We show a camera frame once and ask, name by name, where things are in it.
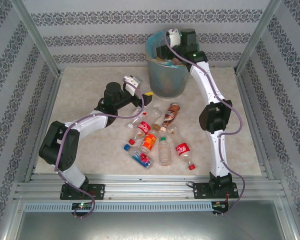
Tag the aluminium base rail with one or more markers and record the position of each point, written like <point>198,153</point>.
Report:
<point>145,187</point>

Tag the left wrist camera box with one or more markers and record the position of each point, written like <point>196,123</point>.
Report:
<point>131,85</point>

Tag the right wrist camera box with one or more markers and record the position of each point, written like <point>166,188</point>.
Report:
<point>174,37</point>

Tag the brown chocolate drink bottle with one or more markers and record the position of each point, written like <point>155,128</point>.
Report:
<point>170,116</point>

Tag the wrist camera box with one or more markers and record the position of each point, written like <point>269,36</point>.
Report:
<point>174,37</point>
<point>131,85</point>

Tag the grey mesh waste bin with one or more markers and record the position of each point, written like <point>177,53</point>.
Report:
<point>165,82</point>

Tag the red label cola bottle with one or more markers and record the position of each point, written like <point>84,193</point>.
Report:
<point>143,127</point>
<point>183,149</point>

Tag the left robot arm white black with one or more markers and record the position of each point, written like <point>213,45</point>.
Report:
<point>60,145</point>

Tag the clear unlabelled bottle tan cap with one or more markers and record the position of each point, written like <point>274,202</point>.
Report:
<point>156,116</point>

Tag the pink squat bottle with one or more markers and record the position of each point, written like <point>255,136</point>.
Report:
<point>177,61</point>

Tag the grey steel sheet panel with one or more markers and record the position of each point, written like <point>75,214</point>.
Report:
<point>150,227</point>

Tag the aluminium frame post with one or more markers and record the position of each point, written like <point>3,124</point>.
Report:
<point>39,40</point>
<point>254,40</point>

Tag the blue pink label bottle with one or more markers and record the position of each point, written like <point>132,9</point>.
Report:
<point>140,156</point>

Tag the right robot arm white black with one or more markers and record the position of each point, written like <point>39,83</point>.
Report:
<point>215,115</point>

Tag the clear bottle white red label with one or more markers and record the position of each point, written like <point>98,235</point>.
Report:
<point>137,119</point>

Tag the blue plastic bin liner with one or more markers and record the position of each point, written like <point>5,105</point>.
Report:
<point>152,47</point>

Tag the aluminium side rail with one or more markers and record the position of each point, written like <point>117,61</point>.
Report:
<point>243,90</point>
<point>51,100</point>

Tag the clear bottle green cap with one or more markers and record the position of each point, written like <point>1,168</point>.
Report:
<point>164,150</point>

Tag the small circuit board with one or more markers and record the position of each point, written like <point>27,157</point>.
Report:
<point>82,205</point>
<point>220,205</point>

